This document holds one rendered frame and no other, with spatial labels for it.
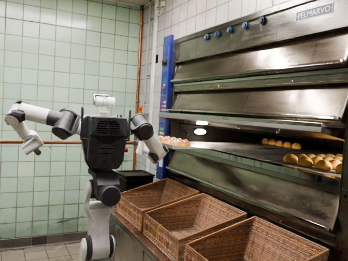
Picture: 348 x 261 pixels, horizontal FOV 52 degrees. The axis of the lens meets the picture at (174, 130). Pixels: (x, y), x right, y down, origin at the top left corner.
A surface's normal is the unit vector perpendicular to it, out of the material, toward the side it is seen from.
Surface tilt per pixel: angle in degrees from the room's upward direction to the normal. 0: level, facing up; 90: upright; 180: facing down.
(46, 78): 90
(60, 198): 90
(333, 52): 70
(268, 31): 90
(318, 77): 90
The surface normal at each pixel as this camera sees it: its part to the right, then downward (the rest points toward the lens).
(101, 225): 0.45, -0.10
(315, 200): -0.82, -0.37
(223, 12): -0.90, -0.03
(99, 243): 0.44, -0.33
